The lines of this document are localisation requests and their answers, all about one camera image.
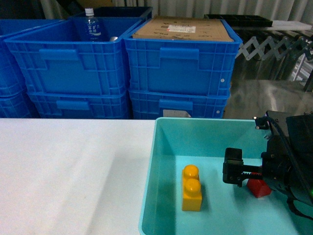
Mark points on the brown cardboard sheet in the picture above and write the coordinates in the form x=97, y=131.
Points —
x=176, y=28

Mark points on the blue crate with bottle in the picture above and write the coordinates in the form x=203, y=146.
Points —
x=60, y=59

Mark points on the silver metal can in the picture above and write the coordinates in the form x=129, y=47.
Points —
x=112, y=39

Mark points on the teal plastic tray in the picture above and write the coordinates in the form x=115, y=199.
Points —
x=226, y=209

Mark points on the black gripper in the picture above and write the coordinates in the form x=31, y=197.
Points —
x=287, y=164

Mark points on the far left lower blue crate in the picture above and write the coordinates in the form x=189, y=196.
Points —
x=18, y=106

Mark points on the yellow two-stud toy block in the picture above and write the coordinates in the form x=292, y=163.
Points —
x=191, y=193

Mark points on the grey scissor lattice conveyor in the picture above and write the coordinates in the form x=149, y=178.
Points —
x=279, y=47

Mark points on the blue crate with cardboard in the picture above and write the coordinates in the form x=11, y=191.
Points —
x=182, y=66

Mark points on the black plastic tray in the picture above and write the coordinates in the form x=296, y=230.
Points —
x=242, y=20

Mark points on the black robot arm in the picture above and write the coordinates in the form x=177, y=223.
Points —
x=287, y=163

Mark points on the lower right blue crate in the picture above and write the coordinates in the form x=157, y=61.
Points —
x=150, y=105

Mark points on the clear plastic water bottle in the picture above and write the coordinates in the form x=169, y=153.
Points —
x=92, y=26

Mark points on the lower middle blue crate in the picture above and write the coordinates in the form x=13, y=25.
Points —
x=81, y=106

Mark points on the white foam board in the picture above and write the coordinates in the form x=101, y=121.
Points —
x=288, y=26

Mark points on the far left upper blue crate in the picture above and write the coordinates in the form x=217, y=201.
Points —
x=11, y=78

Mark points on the red one-stud toy block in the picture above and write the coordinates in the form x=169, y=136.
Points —
x=258, y=188

